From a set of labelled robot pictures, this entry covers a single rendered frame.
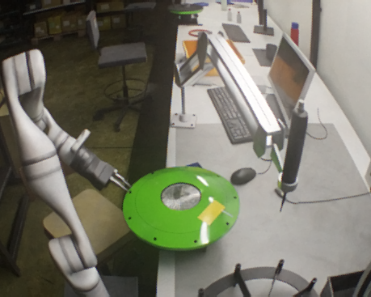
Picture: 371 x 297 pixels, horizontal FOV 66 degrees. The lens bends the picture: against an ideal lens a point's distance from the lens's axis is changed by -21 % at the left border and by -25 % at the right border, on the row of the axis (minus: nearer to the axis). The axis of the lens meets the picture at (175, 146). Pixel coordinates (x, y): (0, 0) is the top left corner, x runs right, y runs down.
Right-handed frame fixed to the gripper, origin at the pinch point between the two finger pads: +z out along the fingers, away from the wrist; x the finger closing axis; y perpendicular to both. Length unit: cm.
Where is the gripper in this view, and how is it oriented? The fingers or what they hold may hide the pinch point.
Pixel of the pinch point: (130, 189)
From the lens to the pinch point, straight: 99.0
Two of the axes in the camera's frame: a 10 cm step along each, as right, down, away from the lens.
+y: -5.2, 5.8, 6.3
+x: -2.9, 5.8, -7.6
